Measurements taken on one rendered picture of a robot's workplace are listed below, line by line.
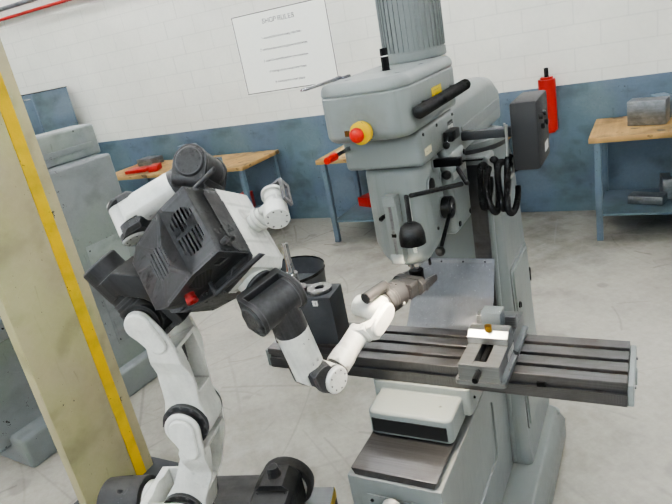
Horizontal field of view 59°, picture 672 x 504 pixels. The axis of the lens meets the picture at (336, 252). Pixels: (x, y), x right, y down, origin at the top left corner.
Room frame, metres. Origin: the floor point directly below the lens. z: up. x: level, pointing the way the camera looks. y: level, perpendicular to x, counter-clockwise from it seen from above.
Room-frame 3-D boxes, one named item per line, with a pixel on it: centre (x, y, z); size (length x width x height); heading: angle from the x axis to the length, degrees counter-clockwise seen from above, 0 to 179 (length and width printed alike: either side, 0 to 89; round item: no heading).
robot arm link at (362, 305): (1.62, -0.09, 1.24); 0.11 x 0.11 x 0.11; 45
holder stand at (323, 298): (1.98, 0.13, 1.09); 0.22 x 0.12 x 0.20; 66
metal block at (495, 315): (1.64, -0.44, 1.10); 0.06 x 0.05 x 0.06; 59
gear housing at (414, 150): (1.80, -0.26, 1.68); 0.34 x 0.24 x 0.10; 150
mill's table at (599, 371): (1.75, -0.25, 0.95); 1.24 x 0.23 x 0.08; 60
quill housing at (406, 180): (1.77, -0.25, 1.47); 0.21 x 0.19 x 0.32; 60
